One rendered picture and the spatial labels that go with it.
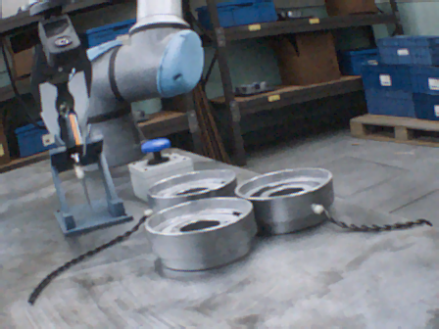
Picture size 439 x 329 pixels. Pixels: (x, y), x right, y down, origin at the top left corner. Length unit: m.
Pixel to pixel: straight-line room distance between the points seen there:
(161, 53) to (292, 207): 0.52
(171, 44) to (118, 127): 0.19
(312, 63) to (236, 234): 4.31
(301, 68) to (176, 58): 3.77
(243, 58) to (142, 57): 4.06
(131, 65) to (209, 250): 0.59
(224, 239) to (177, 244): 0.04
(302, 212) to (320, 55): 4.30
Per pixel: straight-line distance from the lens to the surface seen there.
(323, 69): 4.92
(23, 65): 4.10
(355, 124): 4.86
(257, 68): 5.19
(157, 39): 1.09
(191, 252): 0.57
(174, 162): 0.85
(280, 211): 0.63
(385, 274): 0.50
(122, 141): 1.16
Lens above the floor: 1.01
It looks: 12 degrees down
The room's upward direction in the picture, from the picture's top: 11 degrees counter-clockwise
